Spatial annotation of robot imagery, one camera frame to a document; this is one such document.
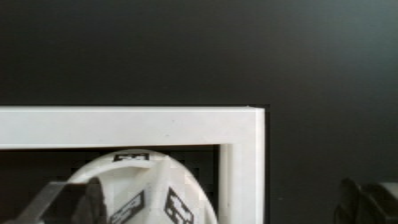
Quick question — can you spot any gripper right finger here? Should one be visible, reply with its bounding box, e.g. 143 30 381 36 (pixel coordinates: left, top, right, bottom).
333 179 398 224

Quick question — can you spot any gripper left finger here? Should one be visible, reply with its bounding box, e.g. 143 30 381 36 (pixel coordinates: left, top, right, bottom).
12 178 106 224

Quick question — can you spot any white stool leg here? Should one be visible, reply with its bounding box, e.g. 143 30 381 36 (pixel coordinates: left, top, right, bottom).
106 157 216 224

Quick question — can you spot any white U-shaped fence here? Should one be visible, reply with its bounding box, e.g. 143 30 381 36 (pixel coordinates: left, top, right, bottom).
0 107 264 224

